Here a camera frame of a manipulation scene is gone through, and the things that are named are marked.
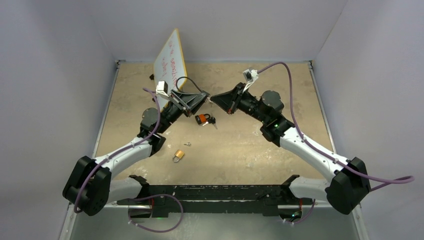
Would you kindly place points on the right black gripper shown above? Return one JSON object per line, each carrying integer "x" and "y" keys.
{"x": 230, "y": 101}

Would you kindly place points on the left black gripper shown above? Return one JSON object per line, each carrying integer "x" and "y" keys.
{"x": 190, "y": 104}

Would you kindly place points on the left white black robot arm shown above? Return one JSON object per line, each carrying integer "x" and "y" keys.
{"x": 88, "y": 187}

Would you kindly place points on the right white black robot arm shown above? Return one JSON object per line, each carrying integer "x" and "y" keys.
{"x": 344, "y": 185}

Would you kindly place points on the orange black padlock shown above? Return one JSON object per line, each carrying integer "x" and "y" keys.
{"x": 202, "y": 118}

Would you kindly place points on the black keys bunch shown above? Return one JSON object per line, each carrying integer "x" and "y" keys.
{"x": 211, "y": 121}

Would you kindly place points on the yellow framed whiteboard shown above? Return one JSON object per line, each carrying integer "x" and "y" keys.
{"x": 170, "y": 64}

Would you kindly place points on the brass padlock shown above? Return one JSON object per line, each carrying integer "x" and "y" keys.
{"x": 179, "y": 154}

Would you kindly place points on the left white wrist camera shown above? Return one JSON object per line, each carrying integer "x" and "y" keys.
{"x": 163, "y": 90}

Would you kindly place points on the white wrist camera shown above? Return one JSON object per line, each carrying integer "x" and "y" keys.
{"x": 250, "y": 75}
{"x": 163, "y": 90}

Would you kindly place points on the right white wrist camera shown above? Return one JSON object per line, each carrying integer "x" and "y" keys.
{"x": 250, "y": 75}

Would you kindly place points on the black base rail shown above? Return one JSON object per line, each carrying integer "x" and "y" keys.
{"x": 268, "y": 200}

